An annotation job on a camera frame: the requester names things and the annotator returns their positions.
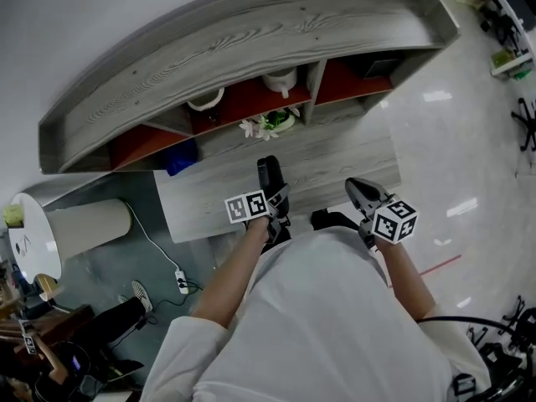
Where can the white cup right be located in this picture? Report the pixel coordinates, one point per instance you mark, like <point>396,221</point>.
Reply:
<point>279,80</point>

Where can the blue cloth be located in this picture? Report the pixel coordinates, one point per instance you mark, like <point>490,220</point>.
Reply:
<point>180,157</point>

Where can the light wooden stool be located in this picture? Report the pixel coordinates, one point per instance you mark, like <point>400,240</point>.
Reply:
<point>48,286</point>

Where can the grey wooden shelf unit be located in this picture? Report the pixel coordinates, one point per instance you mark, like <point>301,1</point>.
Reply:
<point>343,157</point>

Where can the person's white shirt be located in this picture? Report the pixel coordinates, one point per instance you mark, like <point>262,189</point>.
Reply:
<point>318,321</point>

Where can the person's left forearm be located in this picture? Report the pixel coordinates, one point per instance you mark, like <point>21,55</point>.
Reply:
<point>234,274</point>

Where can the white pot with flowers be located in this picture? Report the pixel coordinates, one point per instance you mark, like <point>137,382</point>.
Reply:
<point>274,122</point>

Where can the white cup left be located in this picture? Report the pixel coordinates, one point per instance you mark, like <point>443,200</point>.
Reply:
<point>205,101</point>

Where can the dark box in shelf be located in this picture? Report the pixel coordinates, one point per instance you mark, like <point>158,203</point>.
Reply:
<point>380,68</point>

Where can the yellow-green box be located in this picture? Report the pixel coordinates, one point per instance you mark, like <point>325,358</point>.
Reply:
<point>13,215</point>

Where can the red floor tape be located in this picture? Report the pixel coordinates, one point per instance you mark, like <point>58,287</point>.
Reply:
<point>439,265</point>

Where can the white round table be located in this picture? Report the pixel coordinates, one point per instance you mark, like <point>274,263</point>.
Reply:
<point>37,245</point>

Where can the person's right forearm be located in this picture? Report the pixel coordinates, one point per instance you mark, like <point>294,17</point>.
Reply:
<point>406,279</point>

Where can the person's right black shoe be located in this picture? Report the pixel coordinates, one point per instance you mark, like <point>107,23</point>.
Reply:
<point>320,219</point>

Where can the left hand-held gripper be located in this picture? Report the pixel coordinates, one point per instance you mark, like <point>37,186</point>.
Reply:
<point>247,207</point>

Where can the white power strip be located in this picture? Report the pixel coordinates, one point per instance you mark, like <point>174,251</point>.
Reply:
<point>181,281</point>

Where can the white cup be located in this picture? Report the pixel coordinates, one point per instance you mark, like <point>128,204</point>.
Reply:
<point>205,101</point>
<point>279,80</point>

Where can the white shelf unit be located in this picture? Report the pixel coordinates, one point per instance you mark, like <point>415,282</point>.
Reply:
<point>502,23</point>

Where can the brown wooden furniture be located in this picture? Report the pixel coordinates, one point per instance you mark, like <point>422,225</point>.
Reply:
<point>63,325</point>

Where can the small black buckle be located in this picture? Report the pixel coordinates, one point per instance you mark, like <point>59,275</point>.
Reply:
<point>463,384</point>

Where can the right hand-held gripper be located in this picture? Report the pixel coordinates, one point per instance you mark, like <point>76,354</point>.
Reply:
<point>395,222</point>

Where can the small black object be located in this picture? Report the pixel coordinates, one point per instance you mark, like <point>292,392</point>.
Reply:
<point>212,117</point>

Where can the person's black trousers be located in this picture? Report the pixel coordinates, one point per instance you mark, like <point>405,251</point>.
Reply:
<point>343,222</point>

